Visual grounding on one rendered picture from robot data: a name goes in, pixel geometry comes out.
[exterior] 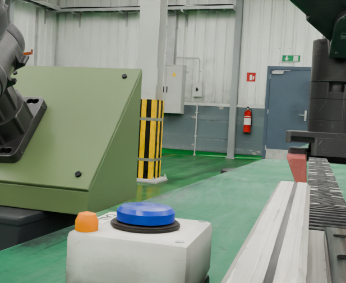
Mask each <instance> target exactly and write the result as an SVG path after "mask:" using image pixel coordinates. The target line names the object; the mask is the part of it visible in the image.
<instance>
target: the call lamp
mask: <svg viewBox="0 0 346 283"><path fill-rule="evenodd" d="M98 225H99V220H98V218H97V215H96V213H94V212H89V211H86V212H80V213H78V215H77V217H76V219H75V230H76V231H79V232H95V231H98Z"/></svg>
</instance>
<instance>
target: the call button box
mask: <svg viewBox="0 0 346 283"><path fill-rule="evenodd" d="M98 220H99V225H98V231H95V232H79V231H76V230H72V231H70V232H69V234H68V237H67V260H66V283H209V280H210V278H209V275H208V274H207V273H208V271H209V269H210V257H211V238H212V225H211V223H209V222H207V221H202V220H201V221H198V220H188V219H182V218H175V221H174V222H173V223H171V224H167V225H158V226H145V225H133V224H129V223H124V222H121V221H119V220H117V211H115V212H109V213H106V214H104V215H102V216H100V217H98Z"/></svg>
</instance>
